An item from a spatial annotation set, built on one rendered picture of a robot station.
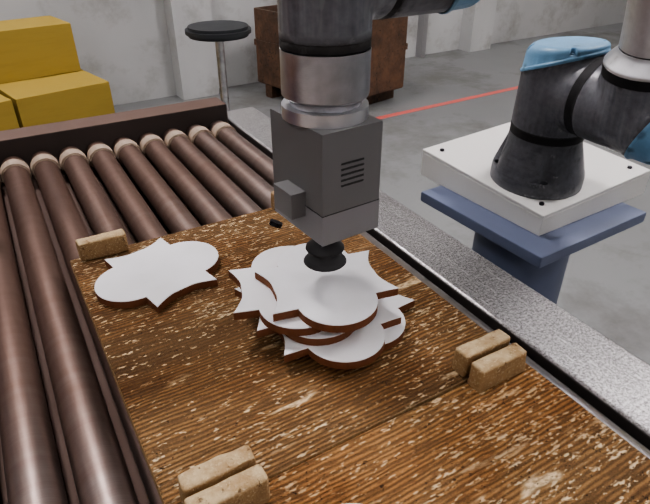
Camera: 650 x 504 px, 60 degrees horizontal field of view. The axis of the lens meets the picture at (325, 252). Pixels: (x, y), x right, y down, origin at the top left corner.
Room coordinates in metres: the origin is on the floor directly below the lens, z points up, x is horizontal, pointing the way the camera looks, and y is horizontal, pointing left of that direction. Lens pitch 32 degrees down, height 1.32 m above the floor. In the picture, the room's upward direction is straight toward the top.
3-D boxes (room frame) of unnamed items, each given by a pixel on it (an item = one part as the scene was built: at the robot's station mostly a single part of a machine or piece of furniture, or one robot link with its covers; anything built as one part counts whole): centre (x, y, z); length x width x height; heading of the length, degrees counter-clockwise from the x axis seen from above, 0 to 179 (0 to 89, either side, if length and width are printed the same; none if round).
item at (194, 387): (0.50, 0.06, 0.93); 0.41 x 0.35 x 0.02; 31
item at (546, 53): (0.87, -0.36, 1.08); 0.13 x 0.12 x 0.14; 32
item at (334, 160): (0.47, 0.01, 1.11); 0.10 x 0.09 x 0.16; 124
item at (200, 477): (0.27, 0.08, 0.95); 0.06 x 0.02 x 0.03; 121
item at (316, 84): (0.48, 0.00, 1.19); 0.08 x 0.08 x 0.05
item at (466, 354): (0.41, -0.15, 0.95); 0.06 x 0.02 x 0.03; 121
